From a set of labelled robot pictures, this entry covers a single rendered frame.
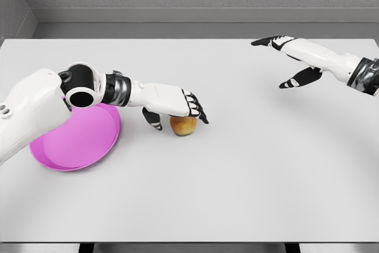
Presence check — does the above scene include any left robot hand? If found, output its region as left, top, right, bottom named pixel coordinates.
left=142, top=83, right=210, bottom=132

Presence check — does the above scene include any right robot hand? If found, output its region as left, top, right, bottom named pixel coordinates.
left=250, top=36, right=329, bottom=89

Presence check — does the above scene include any yellow-red apple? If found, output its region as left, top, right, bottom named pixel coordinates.
left=169, top=116, right=198, bottom=137

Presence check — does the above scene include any pink round plate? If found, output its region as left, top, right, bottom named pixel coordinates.
left=29, top=95, right=121, bottom=173

